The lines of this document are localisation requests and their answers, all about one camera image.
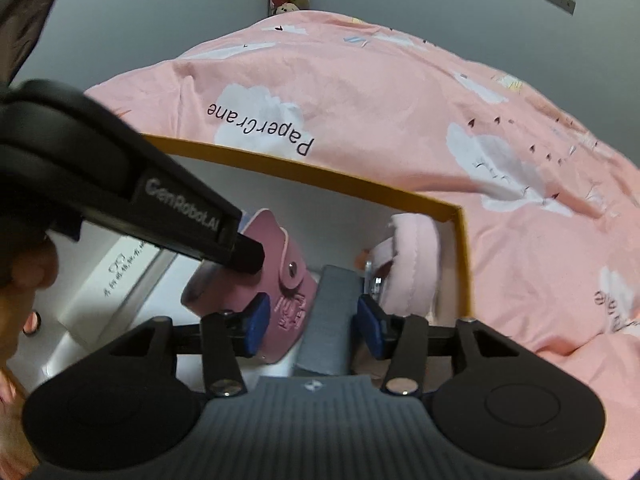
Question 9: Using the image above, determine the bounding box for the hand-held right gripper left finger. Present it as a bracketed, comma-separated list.
[85, 293, 272, 398]

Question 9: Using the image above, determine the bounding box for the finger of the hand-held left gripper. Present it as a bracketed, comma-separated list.
[220, 231, 266, 275]

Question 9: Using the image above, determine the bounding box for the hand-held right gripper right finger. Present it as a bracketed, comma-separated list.
[357, 293, 546, 397]

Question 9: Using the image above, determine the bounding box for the pink leather key pouch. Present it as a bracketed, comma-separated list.
[181, 209, 318, 365]

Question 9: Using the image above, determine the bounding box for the grey rectangular box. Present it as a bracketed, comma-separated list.
[294, 265, 363, 377]

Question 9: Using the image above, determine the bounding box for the orange cardboard box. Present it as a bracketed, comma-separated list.
[42, 132, 473, 396]

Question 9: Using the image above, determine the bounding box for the white printed box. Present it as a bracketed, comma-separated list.
[56, 232, 178, 346]

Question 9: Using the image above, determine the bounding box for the person's left hand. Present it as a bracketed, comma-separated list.
[0, 241, 58, 364]

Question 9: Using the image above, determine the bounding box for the pink printed blanket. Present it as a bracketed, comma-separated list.
[82, 10, 640, 476]

